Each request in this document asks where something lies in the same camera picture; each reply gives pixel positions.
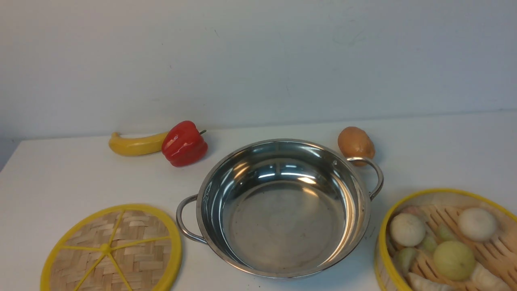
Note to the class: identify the woven bamboo steamer lid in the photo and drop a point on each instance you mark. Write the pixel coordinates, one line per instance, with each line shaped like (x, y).
(132, 247)

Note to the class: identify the bamboo steamer basket yellow rim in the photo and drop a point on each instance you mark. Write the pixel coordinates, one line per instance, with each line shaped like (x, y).
(439, 209)

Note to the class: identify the stainless steel pot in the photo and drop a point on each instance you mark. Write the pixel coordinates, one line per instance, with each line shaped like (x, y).
(282, 208)

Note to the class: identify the red bell pepper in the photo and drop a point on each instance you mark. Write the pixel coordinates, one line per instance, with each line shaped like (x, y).
(184, 145)

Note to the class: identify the brown potato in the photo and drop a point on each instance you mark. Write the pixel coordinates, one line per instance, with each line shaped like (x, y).
(355, 142)

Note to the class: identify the yellow banana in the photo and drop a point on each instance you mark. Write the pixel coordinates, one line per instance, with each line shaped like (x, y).
(136, 146)

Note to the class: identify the white round bun left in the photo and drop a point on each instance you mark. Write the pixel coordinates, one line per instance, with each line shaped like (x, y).
(407, 230)

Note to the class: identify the white round bun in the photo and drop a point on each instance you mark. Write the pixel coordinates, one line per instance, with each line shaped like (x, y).
(477, 224)
(407, 230)

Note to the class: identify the green dumpling left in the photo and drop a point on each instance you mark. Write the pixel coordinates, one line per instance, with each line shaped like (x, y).
(404, 259)

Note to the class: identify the green dumpling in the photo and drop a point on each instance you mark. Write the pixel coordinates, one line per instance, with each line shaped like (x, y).
(404, 259)
(428, 244)

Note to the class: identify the green dumpling middle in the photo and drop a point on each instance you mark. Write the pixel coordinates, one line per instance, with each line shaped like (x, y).
(428, 244)

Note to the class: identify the white dumpling front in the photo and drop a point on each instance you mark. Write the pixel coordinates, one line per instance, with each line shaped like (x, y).
(418, 283)

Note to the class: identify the white dumpling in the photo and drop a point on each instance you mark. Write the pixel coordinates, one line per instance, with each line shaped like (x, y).
(484, 280)
(418, 283)

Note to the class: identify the green round bun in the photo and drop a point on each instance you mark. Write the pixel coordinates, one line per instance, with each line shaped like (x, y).
(454, 260)

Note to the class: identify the white round bun right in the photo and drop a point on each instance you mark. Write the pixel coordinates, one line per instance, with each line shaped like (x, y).
(477, 224)

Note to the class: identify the white dumpling right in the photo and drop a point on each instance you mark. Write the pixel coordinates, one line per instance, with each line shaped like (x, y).
(484, 280)

